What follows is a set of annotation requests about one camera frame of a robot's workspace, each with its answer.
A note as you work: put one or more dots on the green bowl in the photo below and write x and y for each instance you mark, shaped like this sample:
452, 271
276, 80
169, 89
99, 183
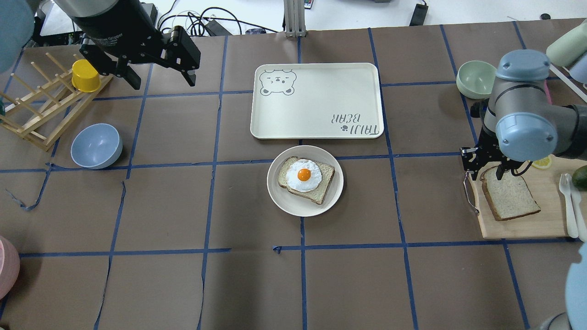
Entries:
475, 79

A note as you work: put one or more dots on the white wire cup rack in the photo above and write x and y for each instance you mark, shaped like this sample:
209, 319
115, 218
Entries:
580, 92

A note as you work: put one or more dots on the white plastic knife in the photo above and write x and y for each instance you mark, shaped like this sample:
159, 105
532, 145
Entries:
576, 200

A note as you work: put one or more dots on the lemon slice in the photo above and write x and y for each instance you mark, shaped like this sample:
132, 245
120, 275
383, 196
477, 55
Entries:
543, 164

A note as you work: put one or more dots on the cream bear tray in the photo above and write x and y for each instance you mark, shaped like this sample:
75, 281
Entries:
316, 101

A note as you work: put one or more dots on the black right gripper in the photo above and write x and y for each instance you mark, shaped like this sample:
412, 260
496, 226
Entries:
487, 151

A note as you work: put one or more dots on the blue mug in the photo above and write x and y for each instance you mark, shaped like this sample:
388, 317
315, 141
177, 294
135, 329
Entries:
578, 71

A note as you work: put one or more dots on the cream round plate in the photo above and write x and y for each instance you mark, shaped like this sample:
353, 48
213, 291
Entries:
300, 206

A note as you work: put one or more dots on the blue bowl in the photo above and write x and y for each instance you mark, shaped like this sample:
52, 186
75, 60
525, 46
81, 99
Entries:
96, 147

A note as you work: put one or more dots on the wooden dish rack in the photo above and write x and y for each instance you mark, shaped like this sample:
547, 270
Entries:
46, 112

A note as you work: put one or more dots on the yellow cup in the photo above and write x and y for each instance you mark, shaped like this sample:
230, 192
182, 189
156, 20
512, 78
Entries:
85, 77

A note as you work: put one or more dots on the wooden cutting board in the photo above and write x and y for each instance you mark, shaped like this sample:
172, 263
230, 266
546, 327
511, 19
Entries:
544, 187

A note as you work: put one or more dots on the bread slice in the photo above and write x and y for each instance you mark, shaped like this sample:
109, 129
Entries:
508, 198
317, 196

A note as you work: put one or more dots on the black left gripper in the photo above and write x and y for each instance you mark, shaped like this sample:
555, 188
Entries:
111, 18

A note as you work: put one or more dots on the fried egg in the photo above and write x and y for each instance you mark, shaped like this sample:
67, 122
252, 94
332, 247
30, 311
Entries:
303, 175

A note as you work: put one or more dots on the green mug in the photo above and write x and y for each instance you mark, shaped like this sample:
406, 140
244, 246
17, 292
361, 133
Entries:
570, 47

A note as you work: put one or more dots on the pink bowl with ice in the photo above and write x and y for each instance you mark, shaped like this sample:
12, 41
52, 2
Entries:
9, 266

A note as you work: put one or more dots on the bread slice under egg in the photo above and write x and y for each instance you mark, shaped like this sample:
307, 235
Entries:
317, 196

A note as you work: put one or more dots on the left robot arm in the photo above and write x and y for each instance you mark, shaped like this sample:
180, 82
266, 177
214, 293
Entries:
17, 23

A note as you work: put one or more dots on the white plastic fork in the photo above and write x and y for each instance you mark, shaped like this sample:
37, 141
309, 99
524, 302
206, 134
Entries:
564, 188

